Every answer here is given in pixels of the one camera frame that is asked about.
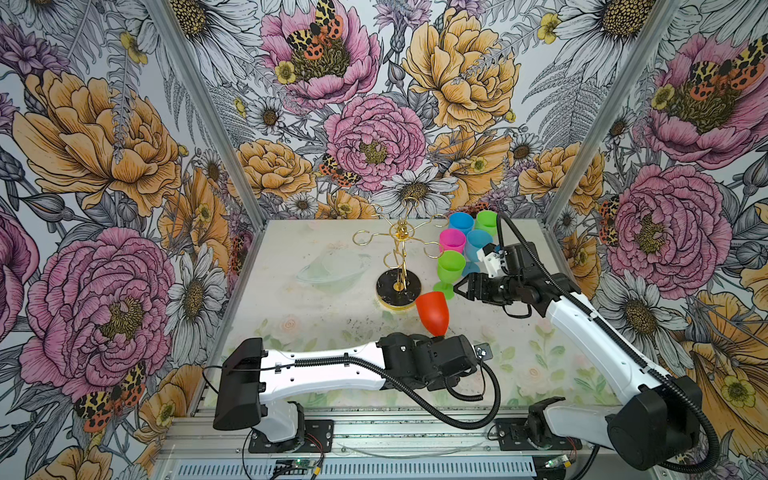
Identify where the green wine glass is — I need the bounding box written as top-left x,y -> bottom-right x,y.
434,250 -> 466,300
475,210 -> 498,238

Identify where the blue wine glass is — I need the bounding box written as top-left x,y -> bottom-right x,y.
463,230 -> 493,275
449,212 -> 475,235

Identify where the gold wire wine glass rack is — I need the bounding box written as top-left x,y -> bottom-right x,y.
352,203 -> 448,311

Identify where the black left corrugated cable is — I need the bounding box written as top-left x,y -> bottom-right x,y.
203,353 -> 502,431

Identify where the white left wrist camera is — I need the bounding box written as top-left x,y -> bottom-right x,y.
473,343 -> 493,362

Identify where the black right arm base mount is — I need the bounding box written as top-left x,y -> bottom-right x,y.
489,417 -> 583,452

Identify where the silver aluminium corner post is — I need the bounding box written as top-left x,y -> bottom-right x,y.
142,0 -> 266,229
544,0 -> 681,227

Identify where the silver aluminium front rail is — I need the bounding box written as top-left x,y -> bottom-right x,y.
152,409 -> 668,479

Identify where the pink wine glass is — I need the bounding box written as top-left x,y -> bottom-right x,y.
438,228 -> 467,254

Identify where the silver aluminium corner post right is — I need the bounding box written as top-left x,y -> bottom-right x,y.
544,0 -> 681,227

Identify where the black corrugated cable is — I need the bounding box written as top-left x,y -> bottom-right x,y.
495,212 -> 721,475
203,353 -> 502,431

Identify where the red wine glass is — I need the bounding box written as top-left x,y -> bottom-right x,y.
415,291 -> 450,337

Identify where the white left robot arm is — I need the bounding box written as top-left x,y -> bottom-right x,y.
213,333 -> 481,442

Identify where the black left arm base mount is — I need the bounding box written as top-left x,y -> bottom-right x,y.
247,419 -> 335,454

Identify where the green circuit board left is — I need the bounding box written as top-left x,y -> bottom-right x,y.
273,458 -> 320,476

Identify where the green circuit board right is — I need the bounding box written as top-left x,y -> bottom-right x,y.
534,454 -> 571,470

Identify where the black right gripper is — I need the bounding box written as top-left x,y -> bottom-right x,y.
453,271 -> 524,308

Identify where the green circuit board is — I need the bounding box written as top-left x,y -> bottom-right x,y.
534,454 -> 571,470
273,458 -> 320,476

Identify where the black right corrugated cable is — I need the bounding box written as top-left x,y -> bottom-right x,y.
495,212 -> 721,475

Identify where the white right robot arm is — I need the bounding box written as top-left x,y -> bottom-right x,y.
453,242 -> 712,473

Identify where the silver aluminium corner post left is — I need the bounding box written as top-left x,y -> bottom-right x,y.
142,0 -> 266,229

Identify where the grey slotted cable duct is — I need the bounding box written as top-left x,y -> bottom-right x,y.
166,456 -> 537,479

